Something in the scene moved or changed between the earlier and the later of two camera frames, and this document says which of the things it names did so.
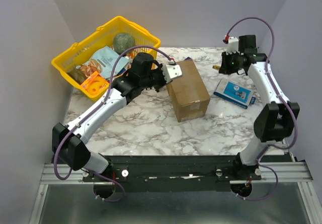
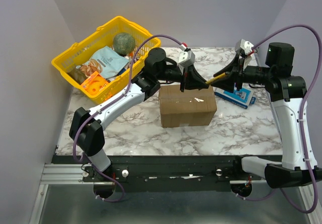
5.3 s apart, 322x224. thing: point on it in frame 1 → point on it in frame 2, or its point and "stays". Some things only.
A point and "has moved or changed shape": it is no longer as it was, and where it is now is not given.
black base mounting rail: (177, 173) stays
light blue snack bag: (103, 61) stays
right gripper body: (225, 64) → (239, 72)
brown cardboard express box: (188, 92) has moved or changed shape
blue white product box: (235, 92) stays
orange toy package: (95, 84) stays
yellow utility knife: (216, 67) → (219, 77)
